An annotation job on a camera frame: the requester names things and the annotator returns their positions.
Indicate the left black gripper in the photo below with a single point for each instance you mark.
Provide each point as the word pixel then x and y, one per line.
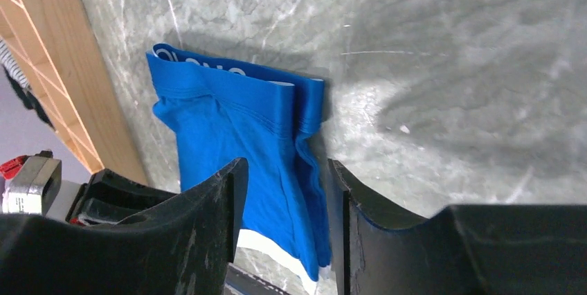
pixel 108 198

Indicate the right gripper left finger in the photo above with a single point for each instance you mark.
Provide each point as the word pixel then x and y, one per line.
pixel 180 246

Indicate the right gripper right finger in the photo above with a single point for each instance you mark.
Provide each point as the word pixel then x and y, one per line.
pixel 379 247

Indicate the blue underwear white trim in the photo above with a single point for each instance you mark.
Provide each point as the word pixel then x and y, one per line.
pixel 222 109

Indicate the grey rolled sock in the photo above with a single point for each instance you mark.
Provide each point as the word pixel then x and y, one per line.
pixel 14 71

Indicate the wooden compartment tray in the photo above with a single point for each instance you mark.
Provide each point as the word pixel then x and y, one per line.
pixel 53 43

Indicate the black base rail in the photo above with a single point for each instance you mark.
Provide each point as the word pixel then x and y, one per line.
pixel 249 284

